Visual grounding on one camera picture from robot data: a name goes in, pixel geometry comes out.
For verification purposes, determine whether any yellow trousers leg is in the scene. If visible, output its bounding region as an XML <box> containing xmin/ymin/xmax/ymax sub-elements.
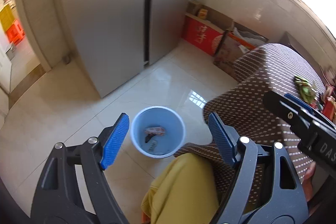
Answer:
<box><xmin>141</xmin><ymin>153</ymin><xmax>219</xmax><ymax>223</ymax></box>

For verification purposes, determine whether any red snack wrapper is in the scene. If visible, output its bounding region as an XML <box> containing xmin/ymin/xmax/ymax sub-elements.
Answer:
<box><xmin>322</xmin><ymin>96</ymin><xmax>335</xmax><ymax>121</ymax></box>

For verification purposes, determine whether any open brown cardboard box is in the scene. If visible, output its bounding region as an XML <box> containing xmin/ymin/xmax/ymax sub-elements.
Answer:
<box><xmin>214</xmin><ymin>22</ymin><xmax>269</xmax><ymax>79</ymax></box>

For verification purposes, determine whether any pink wrapper in bin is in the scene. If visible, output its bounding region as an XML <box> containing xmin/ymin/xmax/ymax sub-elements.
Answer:
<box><xmin>145</xmin><ymin>126</ymin><xmax>166</xmax><ymax>136</ymax></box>

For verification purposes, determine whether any person's right hand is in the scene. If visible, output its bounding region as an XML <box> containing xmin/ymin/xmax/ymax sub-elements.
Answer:
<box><xmin>302</xmin><ymin>162</ymin><xmax>316</xmax><ymax>202</ymax></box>

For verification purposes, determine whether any orange plastic stool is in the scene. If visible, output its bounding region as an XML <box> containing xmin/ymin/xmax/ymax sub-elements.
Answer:
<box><xmin>6</xmin><ymin>19</ymin><xmax>25</xmax><ymax>45</ymax></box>

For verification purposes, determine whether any light blue trash bin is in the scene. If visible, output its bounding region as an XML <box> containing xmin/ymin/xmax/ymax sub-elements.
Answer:
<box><xmin>130</xmin><ymin>106</ymin><xmax>186</xmax><ymax>159</ymax></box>

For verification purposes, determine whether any yellow plastic crate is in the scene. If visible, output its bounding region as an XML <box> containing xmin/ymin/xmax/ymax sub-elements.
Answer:
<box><xmin>0</xmin><ymin>5</ymin><xmax>15</xmax><ymax>32</ymax></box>

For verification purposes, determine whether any silver side-by-side refrigerator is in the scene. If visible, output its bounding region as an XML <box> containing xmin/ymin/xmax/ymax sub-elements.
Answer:
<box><xmin>61</xmin><ymin>0</ymin><xmax>189</xmax><ymax>97</ymax></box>

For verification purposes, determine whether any brown polka dot tablecloth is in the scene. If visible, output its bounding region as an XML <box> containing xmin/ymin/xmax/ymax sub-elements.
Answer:
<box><xmin>174</xmin><ymin>43</ymin><xmax>329</xmax><ymax>212</ymax></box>

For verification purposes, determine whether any dark wooden side cabinet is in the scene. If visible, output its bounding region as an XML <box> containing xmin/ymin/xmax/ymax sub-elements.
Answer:
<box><xmin>278</xmin><ymin>32</ymin><xmax>326</xmax><ymax>80</ymax></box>

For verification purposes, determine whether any red cardboard gift box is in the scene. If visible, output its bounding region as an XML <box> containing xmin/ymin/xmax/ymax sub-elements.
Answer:
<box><xmin>181</xmin><ymin>13</ymin><xmax>224</xmax><ymax>56</ymax></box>

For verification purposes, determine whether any green crumpled wrapper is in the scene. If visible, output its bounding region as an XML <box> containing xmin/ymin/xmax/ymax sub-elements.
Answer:
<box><xmin>293</xmin><ymin>76</ymin><xmax>317</xmax><ymax>105</ymax></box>

